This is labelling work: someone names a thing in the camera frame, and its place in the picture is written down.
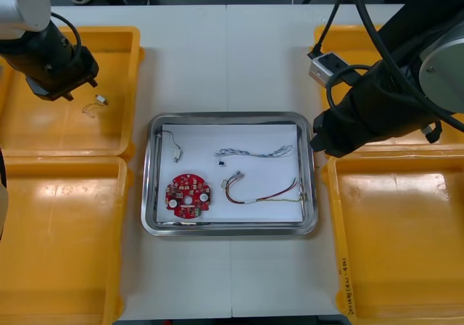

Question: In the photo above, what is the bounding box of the blue-white twisted wire harness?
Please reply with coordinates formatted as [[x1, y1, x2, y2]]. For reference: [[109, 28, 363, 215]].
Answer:
[[212, 143, 294, 167]]

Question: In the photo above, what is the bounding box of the round red circuit board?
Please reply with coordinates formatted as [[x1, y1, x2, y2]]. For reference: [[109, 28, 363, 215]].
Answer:
[[165, 172, 215, 219]]

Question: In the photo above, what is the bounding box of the red black green-yellow wire harness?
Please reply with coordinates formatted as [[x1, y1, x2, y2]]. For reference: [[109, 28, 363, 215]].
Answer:
[[220, 170, 310, 207]]

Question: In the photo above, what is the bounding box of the yellow-orange plastic bin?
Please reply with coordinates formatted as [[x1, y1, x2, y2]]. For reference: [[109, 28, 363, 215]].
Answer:
[[321, 153, 464, 321], [0, 155, 134, 325], [0, 25, 145, 158], [313, 23, 464, 156]]

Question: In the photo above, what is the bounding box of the metal solenoid with black cable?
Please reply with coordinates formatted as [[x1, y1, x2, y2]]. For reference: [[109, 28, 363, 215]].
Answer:
[[81, 94, 109, 118], [156, 129, 184, 165]]

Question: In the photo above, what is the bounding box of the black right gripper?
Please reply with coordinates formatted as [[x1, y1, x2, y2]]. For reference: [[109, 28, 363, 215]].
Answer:
[[309, 102, 367, 158]]

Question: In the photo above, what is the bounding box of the steel tray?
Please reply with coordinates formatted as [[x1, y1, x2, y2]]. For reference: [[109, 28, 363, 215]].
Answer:
[[140, 111, 320, 237]]

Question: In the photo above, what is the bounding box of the white sheet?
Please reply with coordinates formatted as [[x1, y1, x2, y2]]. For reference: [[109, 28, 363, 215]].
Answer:
[[155, 123, 305, 224]]

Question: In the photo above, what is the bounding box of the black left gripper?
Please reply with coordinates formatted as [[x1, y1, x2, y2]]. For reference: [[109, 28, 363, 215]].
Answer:
[[21, 45, 99, 101]]

